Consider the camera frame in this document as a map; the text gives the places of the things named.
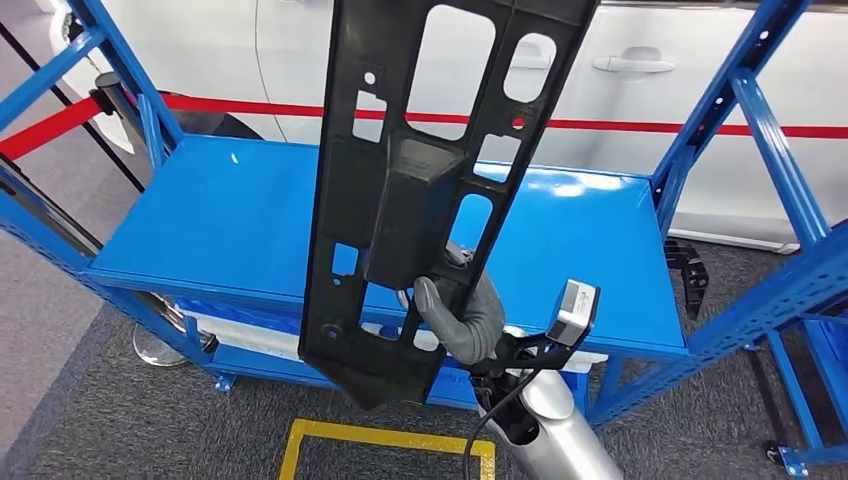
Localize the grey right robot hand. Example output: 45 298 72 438
397 241 507 368

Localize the black plastic plate bracket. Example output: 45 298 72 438
298 0 601 412

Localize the white plastic crate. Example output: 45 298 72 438
568 349 609 374
173 305 313 364

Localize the white car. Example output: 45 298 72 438
36 0 848 256

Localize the red barrier belt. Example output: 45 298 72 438
0 92 848 162

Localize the black barrier belt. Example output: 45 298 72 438
0 21 146 195

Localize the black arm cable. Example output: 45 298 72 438
462 370 545 480

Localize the black plastic cable chain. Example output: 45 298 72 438
664 239 710 323

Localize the chrome stanchion post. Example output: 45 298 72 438
0 153 220 370
89 71 144 134

